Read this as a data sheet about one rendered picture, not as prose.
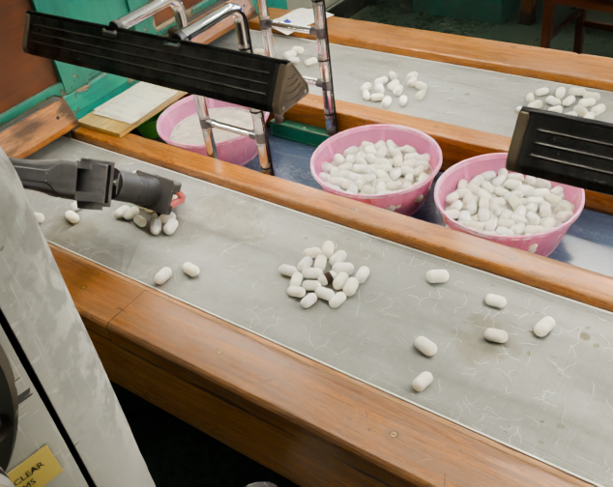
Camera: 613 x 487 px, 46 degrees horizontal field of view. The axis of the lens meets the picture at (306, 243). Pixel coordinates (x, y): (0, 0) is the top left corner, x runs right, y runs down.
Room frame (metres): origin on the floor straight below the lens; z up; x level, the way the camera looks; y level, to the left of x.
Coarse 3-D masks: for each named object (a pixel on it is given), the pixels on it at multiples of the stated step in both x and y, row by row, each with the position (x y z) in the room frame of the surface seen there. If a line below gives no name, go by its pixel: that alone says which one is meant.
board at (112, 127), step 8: (168, 88) 1.67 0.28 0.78; (176, 96) 1.62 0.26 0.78; (160, 104) 1.59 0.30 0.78; (168, 104) 1.60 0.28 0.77; (152, 112) 1.56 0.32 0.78; (80, 120) 1.57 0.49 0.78; (88, 120) 1.56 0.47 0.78; (96, 120) 1.56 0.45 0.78; (104, 120) 1.55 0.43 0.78; (112, 120) 1.54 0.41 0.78; (144, 120) 1.53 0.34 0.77; (88, 128) 1.54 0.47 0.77; (96, 128) 1.52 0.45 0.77; (104, 128) 1.51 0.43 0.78; (112, 128) 1.50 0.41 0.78; (120, 128) 1.50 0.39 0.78; (128, 128) 1.50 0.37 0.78; (120, 136) 1.47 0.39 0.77
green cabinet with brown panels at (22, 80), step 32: (0, 0) 1.54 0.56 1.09; (32, 0) 1.58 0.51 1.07; (64, 0) 1.65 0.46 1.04; (96, 0) 1.71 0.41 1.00; (128, 0) 1.77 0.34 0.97; (192, 0) 1.95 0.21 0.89; (0, 32) 1.52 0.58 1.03; (160, 32) 1.83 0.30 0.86; (0, 64) 1.49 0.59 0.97; (32, 64) 1.55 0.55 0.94; (64, 64) 1.59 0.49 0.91; (0, 96) 1.47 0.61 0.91; (32, 96) 1.53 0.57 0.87
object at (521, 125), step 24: (528, 120) 0.74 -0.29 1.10; (552, 120) 0.73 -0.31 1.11; (576, 120) 0.71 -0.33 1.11; (528, 144) 0.72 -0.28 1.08; (552, 144) 0.71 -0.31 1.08; (576, 144) 0.69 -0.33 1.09; (600, 144) 0.68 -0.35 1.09; (528, 168) 0.71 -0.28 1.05; (552, 168) 0.69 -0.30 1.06; (576, 168) 0.68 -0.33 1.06; (600, 168) 0.66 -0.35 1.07; (600, 192) 0.65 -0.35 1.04
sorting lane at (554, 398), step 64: (192, 192) 1.24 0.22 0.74; (128, 256) 1.06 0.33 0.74; (192, 256) 1.03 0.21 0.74; (256, 256) 1.00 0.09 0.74; (384, 256) 0.95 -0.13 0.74; (256, 320) 0.84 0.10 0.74; (320, 320) 0.82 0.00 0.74; (384, 320) 0.80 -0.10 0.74; (448, 320) 0.78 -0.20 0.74; (512, 320) 0.76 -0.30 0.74; (576, 320) 0.74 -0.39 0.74; (384, 384) 0.67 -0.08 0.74; (448, 384) 0.65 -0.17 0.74; (512, 384) 0.64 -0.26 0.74; (576, 384) 0.62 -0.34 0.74; (512, 448) 0.53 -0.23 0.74; (576, 448) 0.52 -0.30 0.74
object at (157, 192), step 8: (144, 176) 1.14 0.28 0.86; (152, 176) 1.17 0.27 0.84; (144, 184) 1.11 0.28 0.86; (152, 184) 1.13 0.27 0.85; (160, 184) 1.15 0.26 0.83; (168, 184) 1.14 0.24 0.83; (176, 184) 1.14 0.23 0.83; (144, 192) 1.10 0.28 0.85; (152, 192) 1.12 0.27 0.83; (160, 192) 1.13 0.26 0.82; (168, 192) 1.13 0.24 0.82; (136, 200) 1.10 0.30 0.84; (144, 200) 1.11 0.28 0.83; (152, 200) 1.12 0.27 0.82; (160, 200) 1.13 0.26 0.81; (168, 200) 1.12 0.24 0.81; (152, 208) 1.13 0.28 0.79; (160, 208) 1.12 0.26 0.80; (168, 208) 1.11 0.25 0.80
